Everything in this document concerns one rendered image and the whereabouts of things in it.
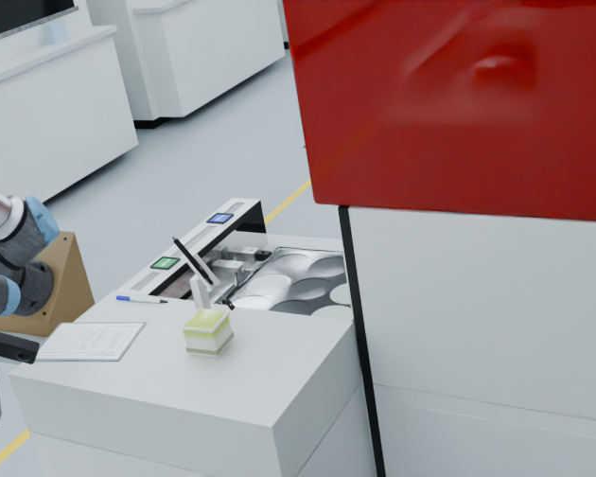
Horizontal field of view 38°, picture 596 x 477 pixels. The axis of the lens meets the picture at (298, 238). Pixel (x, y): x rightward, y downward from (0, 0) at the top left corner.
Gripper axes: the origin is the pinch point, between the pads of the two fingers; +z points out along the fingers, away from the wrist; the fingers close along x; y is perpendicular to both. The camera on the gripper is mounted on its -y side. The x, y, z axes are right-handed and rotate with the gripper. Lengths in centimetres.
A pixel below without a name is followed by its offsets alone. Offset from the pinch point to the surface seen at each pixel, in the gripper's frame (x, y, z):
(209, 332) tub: 4.5, -40.5, -6.4
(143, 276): -28, -45, -41
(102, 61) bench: -243, -161, -341
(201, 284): -4, -47, -22
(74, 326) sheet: -24.0, -24.4, -28.4
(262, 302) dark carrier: -15, -66, -22
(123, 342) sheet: -14.2, -30.3, -17.4
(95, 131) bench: -270, -151, -306
